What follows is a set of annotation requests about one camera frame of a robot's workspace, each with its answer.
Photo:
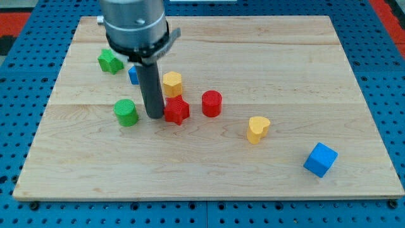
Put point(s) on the red star block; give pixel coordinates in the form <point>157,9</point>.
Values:
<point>176,110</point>

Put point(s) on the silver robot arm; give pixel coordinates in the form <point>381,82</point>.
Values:
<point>134,24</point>

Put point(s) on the green star block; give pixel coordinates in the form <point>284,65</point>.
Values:
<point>109,62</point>

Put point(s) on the red cylinder block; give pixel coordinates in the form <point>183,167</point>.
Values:
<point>211,103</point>

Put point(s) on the yellow hexagon block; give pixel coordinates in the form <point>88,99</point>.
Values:
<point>172,84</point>

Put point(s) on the yellow heart block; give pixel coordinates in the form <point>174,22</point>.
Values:
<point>257,129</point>

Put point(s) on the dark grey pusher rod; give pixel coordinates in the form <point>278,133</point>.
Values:
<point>150,87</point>

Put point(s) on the wooden board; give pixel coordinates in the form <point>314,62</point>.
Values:
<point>289,69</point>

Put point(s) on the green cylinder block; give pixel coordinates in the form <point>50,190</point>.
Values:
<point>126,113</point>

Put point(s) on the small blue block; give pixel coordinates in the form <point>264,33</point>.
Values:
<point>132,74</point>

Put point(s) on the blue cube block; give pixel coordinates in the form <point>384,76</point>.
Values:
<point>320,160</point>

